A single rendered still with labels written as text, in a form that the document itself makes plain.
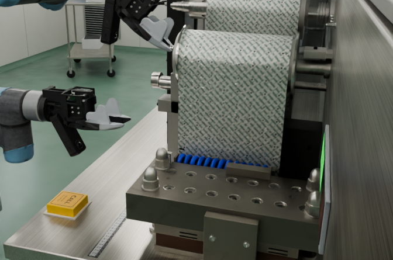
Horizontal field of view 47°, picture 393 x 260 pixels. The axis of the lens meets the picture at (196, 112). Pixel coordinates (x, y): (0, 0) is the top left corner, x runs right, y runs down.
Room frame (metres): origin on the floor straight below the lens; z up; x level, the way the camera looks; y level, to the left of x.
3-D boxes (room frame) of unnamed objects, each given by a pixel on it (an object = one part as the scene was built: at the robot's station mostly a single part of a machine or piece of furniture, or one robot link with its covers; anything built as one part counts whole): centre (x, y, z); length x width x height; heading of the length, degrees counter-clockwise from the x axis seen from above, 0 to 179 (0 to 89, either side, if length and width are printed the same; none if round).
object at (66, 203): (0.92, 0.30, 0.91); 0.07 x 0.07 x 0.02; 75
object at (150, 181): (0.80, 0.09, 1.05); 0.04 x 0.04 x 0.04
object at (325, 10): (1.18, -0.31, 1.34); 0.07 x 0.07 x 0.07; 75
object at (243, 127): (0.92, -0.07, 1.11); 0.23 x 0.01 x 0.18; 75
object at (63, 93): (1.02, 0.31, 1.12); 0.12 x 0.08 x 0.09; 75
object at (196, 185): (0.80, -0.08, 1.00); 0.40 x 0.16 x 0.06; 75
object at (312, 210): (0.71, -0.22, 1.05); 0.04 x 0.04 x 0.04
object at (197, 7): (1.26, -0.01, 1.34); 0.06 x 0.06 x 0.06; 75
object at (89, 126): (0.98, 0.26, 1.09); 0.09 x 0.05 x 0.02; 66
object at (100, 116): (0.97, 0.22, 1.11); 0.09 x 0.03 x 0.06; 66
